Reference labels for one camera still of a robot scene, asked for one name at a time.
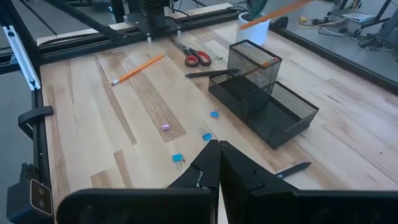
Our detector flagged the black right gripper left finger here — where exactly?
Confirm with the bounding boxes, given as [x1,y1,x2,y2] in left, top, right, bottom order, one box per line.
[55,139,221,224]

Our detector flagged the black table clamp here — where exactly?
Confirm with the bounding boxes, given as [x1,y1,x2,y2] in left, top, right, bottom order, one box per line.
[17,105,55,139]

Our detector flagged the red black scissors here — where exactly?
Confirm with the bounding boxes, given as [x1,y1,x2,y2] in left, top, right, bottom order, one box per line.
[172,39,213,68]

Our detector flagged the black aluminium table frame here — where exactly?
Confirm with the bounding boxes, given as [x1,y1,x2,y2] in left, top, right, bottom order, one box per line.
[0,0,398,190]

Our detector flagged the black stand legs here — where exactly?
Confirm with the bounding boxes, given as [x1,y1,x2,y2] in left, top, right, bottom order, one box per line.
[326,0,398,41]

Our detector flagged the black pen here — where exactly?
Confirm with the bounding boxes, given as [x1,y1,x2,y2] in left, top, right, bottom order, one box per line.
[275,161,312,180]
[185,68,240,78]

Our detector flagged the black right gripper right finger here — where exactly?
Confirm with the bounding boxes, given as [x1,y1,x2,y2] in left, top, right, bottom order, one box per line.
[220,141,398,224]

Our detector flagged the black table-level camera box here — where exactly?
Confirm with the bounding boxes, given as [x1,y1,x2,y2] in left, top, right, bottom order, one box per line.
[6,163,54,224]

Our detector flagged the teal binder clip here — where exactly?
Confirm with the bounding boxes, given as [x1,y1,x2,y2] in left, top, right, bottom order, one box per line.
[172,153,186,170]

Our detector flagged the silver aluminium bar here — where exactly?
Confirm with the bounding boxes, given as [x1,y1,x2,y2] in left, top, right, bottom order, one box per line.
[1,24,42,91]

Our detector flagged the white paper sheets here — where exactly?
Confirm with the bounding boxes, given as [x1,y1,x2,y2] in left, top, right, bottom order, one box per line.
[338,11,379,24]

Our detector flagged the black mesh desk organizer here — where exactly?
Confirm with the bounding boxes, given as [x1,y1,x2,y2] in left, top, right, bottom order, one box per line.
[207,39,320,149]

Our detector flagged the green plant white pot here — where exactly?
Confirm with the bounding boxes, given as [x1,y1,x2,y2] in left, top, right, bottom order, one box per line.
[236,0,271,47]

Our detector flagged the orange pencil pink eraser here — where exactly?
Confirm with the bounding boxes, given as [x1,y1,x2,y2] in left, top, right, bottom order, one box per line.
[111,53,165,87]
[244,57,280,77]
[239,0,313,31]

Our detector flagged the floor cables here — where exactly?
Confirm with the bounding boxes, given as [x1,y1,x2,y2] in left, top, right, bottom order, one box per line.
[295,15,398,54]

